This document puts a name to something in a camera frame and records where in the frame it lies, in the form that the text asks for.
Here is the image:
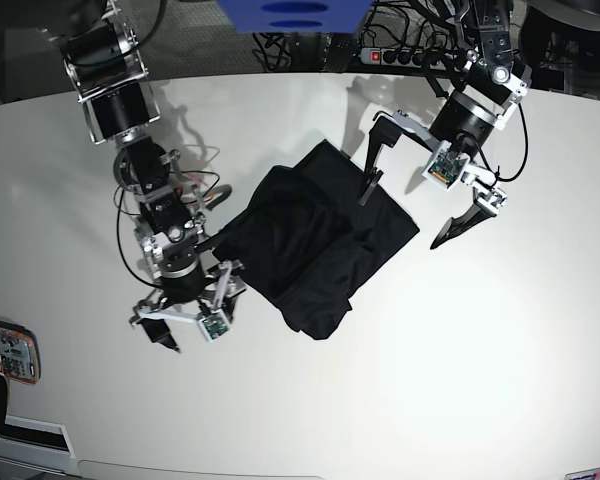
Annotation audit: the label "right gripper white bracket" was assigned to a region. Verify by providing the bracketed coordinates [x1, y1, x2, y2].
[129, 260, 246, 353]

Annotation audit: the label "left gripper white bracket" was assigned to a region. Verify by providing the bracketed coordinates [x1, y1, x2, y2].
[358, 111, 507, 250]

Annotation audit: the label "black T-shirt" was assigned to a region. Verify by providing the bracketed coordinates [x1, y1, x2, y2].
[213, 141, 419, 340]

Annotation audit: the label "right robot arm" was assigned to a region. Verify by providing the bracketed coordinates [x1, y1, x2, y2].
[28, 1, 246, 351]

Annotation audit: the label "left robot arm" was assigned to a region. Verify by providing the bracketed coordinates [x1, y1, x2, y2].
[358, 1, 531, 249]

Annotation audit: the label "white tray at table edge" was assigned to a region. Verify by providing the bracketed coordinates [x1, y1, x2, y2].
[0, 414, 77, 476]

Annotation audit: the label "blue plastic box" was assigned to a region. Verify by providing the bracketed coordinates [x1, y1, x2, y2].
[218, 0, 372, 33]

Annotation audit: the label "small sticker label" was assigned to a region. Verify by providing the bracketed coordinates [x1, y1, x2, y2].
[564, 467, 600, 480]

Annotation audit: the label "black power strip red switch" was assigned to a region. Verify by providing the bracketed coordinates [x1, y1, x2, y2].
[356, 47, 455, 75]

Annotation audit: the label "tangled black cables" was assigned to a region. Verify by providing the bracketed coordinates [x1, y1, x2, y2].
[251, 0, 481, 74]

